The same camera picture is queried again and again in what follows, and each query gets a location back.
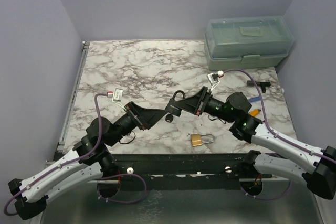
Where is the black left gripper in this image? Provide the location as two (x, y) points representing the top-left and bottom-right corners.
(108, 101), (168, 147)

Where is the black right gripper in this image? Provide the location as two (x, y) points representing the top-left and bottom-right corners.
(174, 86), (235, 123)

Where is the black-headed key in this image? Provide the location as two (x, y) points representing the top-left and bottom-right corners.
(165, 114), (174, 123)

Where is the black padlock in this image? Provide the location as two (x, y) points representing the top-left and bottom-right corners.
(165, 90), (186, 117)

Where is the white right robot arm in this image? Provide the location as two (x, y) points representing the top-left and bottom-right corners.
(175, 87), (335, 200)

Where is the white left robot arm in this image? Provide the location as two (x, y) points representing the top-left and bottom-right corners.
(8, 102), (167, 220)

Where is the brass padlock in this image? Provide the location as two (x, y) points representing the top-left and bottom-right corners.
(190, 133), (216, 147)

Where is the yellow utility knife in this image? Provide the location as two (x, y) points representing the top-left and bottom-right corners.
(249, 109), (261, 116)

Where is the black T-shaped tool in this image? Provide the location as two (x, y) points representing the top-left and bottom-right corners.
(246, 80), (271, 93)

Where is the green translucent plastic toolbox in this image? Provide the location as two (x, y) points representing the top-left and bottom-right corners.
(204, 16), (295, 70)

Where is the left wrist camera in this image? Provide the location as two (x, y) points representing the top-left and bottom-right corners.
(107, 88), (126, 111)

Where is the blue-handled screwdriver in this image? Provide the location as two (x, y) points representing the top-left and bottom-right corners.
(248, 97), (261, 103)

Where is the black base frame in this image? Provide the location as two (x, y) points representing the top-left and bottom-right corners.
(102, 151), (259, 191)

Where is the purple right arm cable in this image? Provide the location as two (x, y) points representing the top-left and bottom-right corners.
(223, 68), (336, 161)

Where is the aluminium side rail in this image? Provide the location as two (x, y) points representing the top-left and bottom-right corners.
(56, 41), (90, 153)

